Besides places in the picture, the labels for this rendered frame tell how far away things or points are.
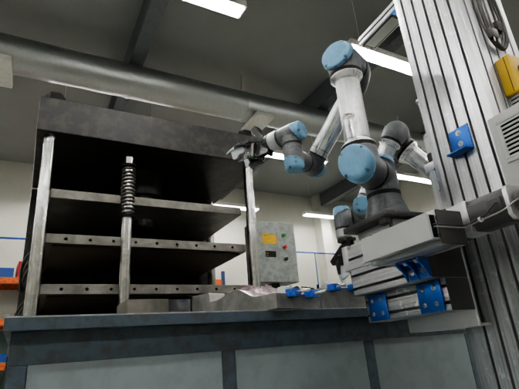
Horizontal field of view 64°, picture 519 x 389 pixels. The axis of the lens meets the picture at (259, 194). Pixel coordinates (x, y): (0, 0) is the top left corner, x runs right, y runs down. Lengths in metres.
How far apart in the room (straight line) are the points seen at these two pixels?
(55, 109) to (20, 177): 6.40
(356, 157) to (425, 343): 1.07
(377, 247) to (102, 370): 0.89
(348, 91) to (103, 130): 1.45
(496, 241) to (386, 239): 0.33
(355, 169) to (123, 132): 1.50
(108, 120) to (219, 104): 3.08
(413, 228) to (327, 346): 0.78
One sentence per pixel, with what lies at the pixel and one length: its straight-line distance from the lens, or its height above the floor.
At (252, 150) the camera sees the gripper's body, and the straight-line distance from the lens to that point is 1.68.
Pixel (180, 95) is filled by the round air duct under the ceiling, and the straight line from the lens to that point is 5.28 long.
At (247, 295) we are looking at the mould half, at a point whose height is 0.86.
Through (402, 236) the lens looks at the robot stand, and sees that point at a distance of 1.16.
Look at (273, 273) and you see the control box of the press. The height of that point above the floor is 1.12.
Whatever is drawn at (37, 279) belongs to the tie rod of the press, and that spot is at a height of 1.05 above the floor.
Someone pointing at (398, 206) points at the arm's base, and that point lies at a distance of 1.44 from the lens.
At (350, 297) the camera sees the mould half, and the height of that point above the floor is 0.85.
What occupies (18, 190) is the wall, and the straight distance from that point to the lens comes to 8.76.
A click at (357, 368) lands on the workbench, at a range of 1.85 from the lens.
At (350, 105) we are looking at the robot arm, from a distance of 1.48.
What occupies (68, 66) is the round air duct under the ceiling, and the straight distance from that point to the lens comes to 5.11.
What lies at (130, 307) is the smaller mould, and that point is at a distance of 1.60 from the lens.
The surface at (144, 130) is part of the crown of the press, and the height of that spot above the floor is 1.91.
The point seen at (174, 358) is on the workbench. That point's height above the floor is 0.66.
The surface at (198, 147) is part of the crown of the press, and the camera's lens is 2.59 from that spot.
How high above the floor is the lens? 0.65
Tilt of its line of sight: 21 degrees up
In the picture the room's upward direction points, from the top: 5 degrees counter-clockwise
